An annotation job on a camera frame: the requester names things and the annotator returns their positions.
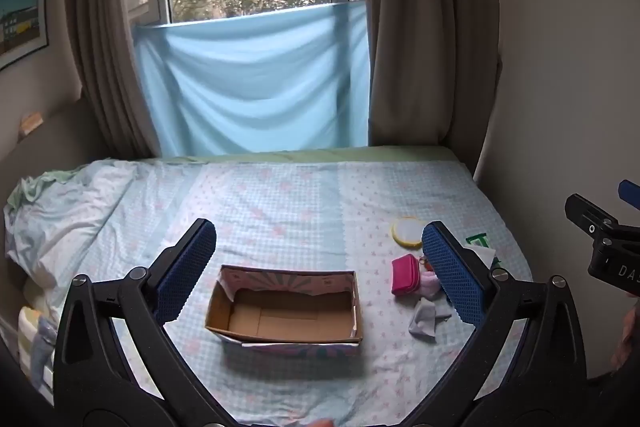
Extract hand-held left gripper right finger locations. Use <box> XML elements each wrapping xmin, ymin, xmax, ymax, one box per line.
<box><xmin>400</xmin><ymin>221</ymin><xmax>587</xmax><ymax>427</ymax></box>

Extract pale yellow cloth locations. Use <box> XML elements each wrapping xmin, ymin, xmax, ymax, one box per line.
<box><xmin>16</xmin><ymin>291</ymin><xmax>60</xmax><ymax>405</ymax></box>

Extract cardboard box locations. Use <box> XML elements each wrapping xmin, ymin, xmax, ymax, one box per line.
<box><xmin>204</xmin><ymin>264</ymin><xmax>364</xmax><ymax>355</ymax></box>

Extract light blue hanging cloth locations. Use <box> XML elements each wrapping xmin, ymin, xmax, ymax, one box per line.
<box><xmin>134</xmin><ymin>0</ymin><xmax>372</xmax><ymax>156</ymax></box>

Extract green bed sheet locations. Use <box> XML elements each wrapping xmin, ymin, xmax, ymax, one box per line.
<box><xmin>7</xmin><ymin>146</ymin><xmax>466</xmax><ymax>208</ymax></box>

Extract pink fluffy wristband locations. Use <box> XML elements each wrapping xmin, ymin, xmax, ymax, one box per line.
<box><xmin>417</xmin><ymin>271</ymin><xmax>442</xmax><ymax>299</ymax></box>

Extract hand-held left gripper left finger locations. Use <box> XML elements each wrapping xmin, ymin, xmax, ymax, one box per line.
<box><xmin>52</xmin><ymin>218</ymin><xmax>236</xmax><ymax>427</ymax></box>

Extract green snack packet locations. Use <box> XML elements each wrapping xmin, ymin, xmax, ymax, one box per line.
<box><xmin>464</xmin><ymin>232</ymin><xmax>502</xmax><ymax>270</ymax></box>

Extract brown curtain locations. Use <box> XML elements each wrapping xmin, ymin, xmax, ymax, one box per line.
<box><xmin>62</xmin><ymin>0</ymin><xmax>167</xmax><ymax>158</ymax></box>
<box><xmin>359</xmin><ymin>0</ymin><xmax>503</xmax><ymax>148</ymax></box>

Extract small tan box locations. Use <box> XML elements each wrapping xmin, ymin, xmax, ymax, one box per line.
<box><xmin>19</xmin><ymin>112</ymin><xmax>45</xmax><ymax>138</ymax></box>

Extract framed wall picture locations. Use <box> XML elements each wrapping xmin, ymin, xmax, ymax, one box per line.
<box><xmin>0</xmin><ymin>0</ymin><xmax>51</xmax><ymax>72</ymax></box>

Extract white paper tissue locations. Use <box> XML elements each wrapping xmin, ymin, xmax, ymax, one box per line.
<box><xmin>462</xmin><ymin>243</ymin><xmax>497</xmax><ymax>265</ymax></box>

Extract pink zip pouch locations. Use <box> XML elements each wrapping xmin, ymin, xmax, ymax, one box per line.
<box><xmin>391</xmin><ymin>254</ymin><xmax>425</xmax><ymax>297</ymax></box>

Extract grey cloth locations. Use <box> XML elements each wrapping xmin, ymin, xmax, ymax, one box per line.
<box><xmin>409</xmin><ymin>298</ymin><xmax>452</xmax><ymax>339</ymax></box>

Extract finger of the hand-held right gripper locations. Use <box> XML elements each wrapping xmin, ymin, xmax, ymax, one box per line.
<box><xmin>565</xmin><ymin>193</ymin><xmax>621</xmax><ymax>235</ymax></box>
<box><xmin>618</xmin><ymin>180</ymin><xmax>640</xmax><ymax>210</ymax></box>

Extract person's right hand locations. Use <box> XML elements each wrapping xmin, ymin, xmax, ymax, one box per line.
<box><xmin>612</xmin><ymin>302</ymin><xmax>640</xmax><ymax>370</ymax></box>

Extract round yellow pocket mirror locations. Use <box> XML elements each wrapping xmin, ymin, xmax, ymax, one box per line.
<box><xmin>390</xmin><ymin>217</ymin><xmax>425</xmax><ymax>250</ymax></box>

